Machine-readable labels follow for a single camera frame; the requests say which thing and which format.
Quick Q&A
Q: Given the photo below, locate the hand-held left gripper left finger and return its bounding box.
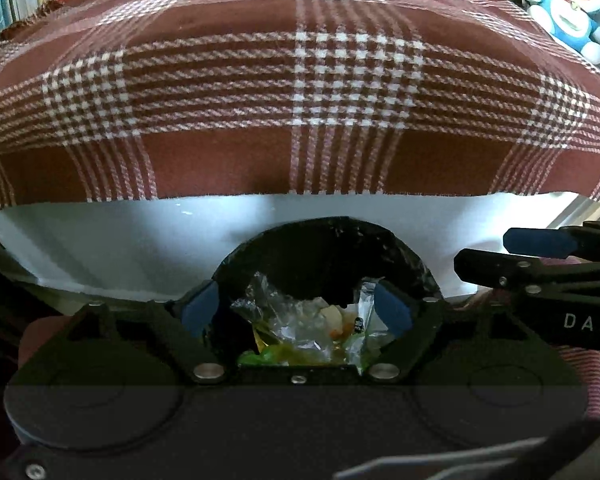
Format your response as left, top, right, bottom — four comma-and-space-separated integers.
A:
65, 280, 227, 386

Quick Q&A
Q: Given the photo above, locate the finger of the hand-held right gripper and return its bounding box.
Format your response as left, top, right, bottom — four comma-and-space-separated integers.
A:
452, 247, 600, 307
503, 221, 600, 261

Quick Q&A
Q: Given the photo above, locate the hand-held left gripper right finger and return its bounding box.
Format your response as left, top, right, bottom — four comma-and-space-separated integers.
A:
367, 280, 531, 386

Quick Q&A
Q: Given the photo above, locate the clear plastic bag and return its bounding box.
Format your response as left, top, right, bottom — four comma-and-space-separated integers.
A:
230, 272, 382, 361

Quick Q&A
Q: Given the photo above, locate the trash bin with black liner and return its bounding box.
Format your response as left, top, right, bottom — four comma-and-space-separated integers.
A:
211, 216, 445, 374

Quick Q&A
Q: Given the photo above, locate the person's maroon striped clothing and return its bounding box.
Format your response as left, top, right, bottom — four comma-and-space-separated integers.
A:
555, 347, 600, 422

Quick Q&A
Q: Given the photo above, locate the green wrapper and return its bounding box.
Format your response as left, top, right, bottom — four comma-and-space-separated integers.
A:
237, 347, 282, 367

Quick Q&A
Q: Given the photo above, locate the maroon plaid blanket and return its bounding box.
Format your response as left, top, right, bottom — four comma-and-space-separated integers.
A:
0, 0, 600, 209

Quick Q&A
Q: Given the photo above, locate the blue cat plush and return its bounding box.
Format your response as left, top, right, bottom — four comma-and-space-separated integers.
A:
522, 0, 600, 66

